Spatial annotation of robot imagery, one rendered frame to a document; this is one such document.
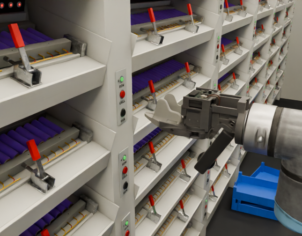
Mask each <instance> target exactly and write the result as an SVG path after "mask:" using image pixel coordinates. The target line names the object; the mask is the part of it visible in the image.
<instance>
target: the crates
mask: <svg viewBox="0 0 302 236"><path fill-rule="evenodd" d="M279 174H280V170H277V169H274V168H271V167H268V166H265V162H261V166H260V167H259V168H258V169H257V170H256V171H255V172H254V173H253V174H252V175H251V176H250V177H249V176H244V175H242V171H239V173H238V178H237V181H236V182H235V184H234V187H233V195H232V206H231V209H232V210H236V211H240V212H244V213H248V214H253V215H257V216H261V217H265V218H269V219H273V220H277V218H276V216H275V214H274V203H275V202H274V196H275V195H276V191H277V185H278V179H279ZM277 221H278V220H277Z"/></svg>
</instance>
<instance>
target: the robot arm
mask: <svg viewBox="0 0 302 236"><path fill-rule="evenodd" d="M202 90H204V91H202ZM212 91H213V92H212ZM249 103H250V97H245V96H236V95H230V94H223V93H221V90H215V89H208V88H199V87H196V89H194V90H193V91H192V92H190V93H189V94H187V95H186V96H183V104H182V105H179V104H178V103H177V101H176V99H175V97H174V95H172V94H167V95H166V96H165V97H164V99H162V98H161V99H159V100H158V101H157V104H156V108H155V111H148V112H145V117H146V118H147V119H148V120H150V121H151V122H152V123H153V124H154V125H156V126H157V127H159V128H160V129H162V130H164V131H166V132H168V133H170V134H173V135H177V136H184V137H188V138H192V139H200V140H203V139H213V137H214V136H215V135H216V134H217V133H218V131H219V130H220V129H221V128H223V130H222V131H221V133H220V134H219V135H218V136H217V138H216V139H215V140H214V141H213V143H212V144H211V145H210V146H209V148H208V149H207V150H206V152H205V151H204V152H202V153H200V154H199V156H198V158H197V163H196V164H195V166H194V168H195V170H196V171H198V172H199V173H200V174H204V173H205V172H206V171H207V170H209V169H211V168H212V167H213V166H214V165H215V160H216V159H217V158H218V156H219V155H220V154H221V153H222V152H223V150H224V149H225V148H226V147H227V146H228V144H229V143H230V142H231V141H232V140H233V139H234V138H235V144H239V145H243V148H244V150H245V151H248V152H253V153H257V154H262V155H267V156H270V157H274V158H279V159H282V160H281V166H280V174H279V179H278V185H277V191H276V195H275V196H274V202H275V203H274V214H275V216H276V218H277V220H278V221H279V222H280V223H281V224H282V225H283V226H285V227H286V228H288V229H289V230H291V231H293V232H296V233H298V234H302V110H296V109H290V108H283V107H278V106H274V105H267V104H261V103H253V104H252V105H251V107H249Z"/></svg>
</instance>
